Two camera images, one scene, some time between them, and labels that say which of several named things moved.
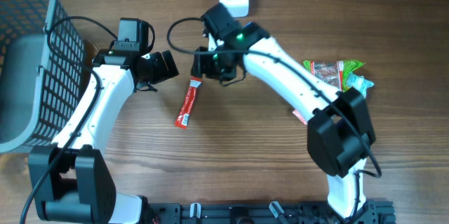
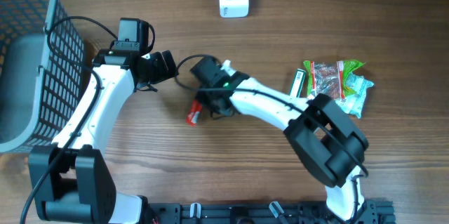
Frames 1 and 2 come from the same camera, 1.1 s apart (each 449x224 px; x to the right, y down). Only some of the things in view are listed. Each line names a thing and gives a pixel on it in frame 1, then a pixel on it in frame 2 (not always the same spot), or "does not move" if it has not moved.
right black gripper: [201, 67] → [204, 98]
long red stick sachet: [182, 118] → [192, 116]
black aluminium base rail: [371, 211] does not move
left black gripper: [163, 73] does not move
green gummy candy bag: [334, 73] does not move
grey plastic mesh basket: [42, 63] does not move
